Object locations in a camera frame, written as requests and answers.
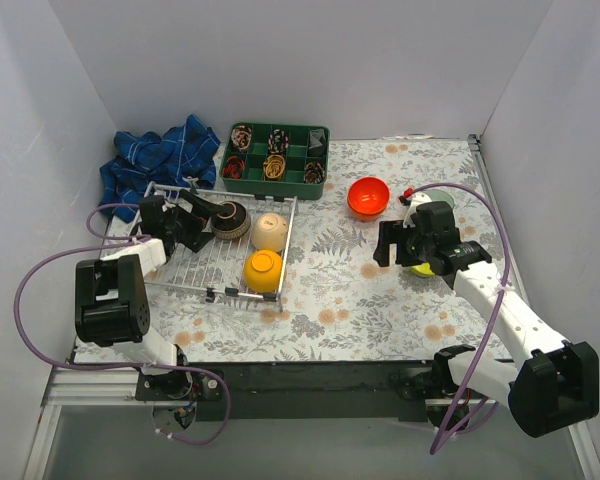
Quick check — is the pink black rolled tie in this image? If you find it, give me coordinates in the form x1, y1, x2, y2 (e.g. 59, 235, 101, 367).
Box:
230, 124, 253, 152

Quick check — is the aluminium frame rail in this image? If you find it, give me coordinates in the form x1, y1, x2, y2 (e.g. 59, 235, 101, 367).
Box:
467, 134, 529, 303

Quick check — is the dark brown patterned bowl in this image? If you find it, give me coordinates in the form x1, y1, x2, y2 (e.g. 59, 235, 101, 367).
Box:
211, 201, 251, 240

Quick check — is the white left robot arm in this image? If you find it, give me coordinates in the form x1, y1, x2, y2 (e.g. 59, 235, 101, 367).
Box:
75, 191, 235, 400

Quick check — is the black folded item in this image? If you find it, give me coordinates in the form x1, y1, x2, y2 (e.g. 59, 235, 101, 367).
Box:
307, 128, 328, 157

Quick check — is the green compartment organizer box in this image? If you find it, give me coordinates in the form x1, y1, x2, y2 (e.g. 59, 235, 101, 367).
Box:
218, 122, 330, 200

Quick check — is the blue plaid cloth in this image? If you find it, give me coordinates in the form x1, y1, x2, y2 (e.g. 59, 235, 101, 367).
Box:
100, 114, 220, 223

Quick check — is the yellow rolled tie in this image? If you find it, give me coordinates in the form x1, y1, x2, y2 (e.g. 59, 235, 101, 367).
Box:
263, 154, 286, 181

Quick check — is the lime green bowl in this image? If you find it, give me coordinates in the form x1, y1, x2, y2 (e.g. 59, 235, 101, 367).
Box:
410, 263, 435, 278

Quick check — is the pale green white bowl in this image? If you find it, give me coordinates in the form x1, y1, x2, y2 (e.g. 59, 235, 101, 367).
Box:
424, 189, 455, 208

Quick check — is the orange bowl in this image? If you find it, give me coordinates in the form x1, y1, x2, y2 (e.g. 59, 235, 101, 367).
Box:
347, 177, 390, 221

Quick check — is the dark multicolour rolled tie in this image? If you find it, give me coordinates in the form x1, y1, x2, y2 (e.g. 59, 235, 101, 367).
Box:
268, 129, 289, 155

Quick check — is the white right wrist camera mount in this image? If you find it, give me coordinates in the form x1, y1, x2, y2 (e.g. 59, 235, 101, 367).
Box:
399, 188, 431, 226

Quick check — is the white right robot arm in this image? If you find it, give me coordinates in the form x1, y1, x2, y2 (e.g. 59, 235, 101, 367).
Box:
373, 201, 599, 438

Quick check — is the metal wire dish rack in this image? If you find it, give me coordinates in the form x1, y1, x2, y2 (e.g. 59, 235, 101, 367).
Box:
146, 190, 298, 309

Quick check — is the red black rolled tie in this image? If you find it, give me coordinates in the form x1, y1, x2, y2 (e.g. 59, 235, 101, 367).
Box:
222, 156, 246, 179

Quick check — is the cream beige bowl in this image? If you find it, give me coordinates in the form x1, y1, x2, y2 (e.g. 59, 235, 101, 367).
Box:
251, 212, 289, 253

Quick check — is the yellow bowl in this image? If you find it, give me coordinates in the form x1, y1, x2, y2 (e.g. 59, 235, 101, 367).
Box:
243, 250, 282, 294

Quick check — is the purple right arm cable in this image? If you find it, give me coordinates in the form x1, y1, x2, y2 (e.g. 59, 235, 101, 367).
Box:
414, 182, 512, 455

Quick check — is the brown black rolled tie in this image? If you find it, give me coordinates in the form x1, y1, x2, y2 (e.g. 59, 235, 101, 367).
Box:
303, 161, 325, 184

